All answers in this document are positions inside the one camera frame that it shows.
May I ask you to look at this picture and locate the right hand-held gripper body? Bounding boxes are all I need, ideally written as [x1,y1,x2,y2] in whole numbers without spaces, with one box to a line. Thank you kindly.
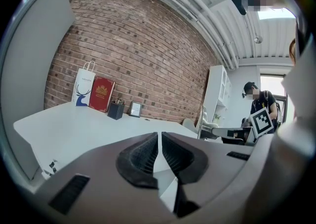
[242,108,274,145]

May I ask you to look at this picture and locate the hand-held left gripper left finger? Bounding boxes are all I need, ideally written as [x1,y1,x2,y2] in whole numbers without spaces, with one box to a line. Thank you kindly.
[31,132,179,224]

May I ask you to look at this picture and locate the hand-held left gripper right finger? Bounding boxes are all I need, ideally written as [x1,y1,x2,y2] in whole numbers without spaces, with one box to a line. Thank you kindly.
[161,131,272,224]

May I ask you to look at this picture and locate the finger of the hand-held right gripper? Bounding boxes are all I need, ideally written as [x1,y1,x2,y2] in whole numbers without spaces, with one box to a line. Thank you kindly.
[221,137,245,145]
[211,127,245,138]

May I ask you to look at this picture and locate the person's right forearm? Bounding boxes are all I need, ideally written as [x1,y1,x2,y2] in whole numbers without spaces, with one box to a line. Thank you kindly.
[244,119,316,224]

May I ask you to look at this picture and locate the window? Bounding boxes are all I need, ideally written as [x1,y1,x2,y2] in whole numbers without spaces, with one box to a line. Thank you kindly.
[260,73,287,125]

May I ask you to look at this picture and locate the grey chair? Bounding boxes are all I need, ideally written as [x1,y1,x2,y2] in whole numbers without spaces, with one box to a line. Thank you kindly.
[182,105,223,140]

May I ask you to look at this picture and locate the white cabinet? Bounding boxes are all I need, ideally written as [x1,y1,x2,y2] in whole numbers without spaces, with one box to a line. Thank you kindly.
[197,64,232,133]

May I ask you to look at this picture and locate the person's torso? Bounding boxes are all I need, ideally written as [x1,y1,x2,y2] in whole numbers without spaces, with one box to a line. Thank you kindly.
[281,15,316,130]

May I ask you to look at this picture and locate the black pen holder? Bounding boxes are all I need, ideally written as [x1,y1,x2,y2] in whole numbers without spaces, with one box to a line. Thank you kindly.
[107,101,125,121]

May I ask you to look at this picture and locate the red book gold ornament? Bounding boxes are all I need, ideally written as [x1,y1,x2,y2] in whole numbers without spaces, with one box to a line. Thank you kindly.
[88,76,116,113]

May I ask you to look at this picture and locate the white paper bag blue deer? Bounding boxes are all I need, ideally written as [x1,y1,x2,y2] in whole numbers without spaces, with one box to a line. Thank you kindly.
[72,60,96,108]

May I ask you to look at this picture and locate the grey refrigerator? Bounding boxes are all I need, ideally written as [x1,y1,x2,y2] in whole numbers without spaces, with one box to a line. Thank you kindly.
[0,0,76,188]

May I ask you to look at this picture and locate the row of white ceiling pipes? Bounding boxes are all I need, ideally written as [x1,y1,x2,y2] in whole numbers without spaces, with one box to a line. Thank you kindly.
[65,0,240,71]

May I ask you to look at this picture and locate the small black picture frame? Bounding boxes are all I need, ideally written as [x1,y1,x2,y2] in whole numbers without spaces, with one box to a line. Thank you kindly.
[128,100,143,118]

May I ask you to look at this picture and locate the black head camera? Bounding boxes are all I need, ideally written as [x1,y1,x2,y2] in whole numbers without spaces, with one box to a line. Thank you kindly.
[230,0,248,16]

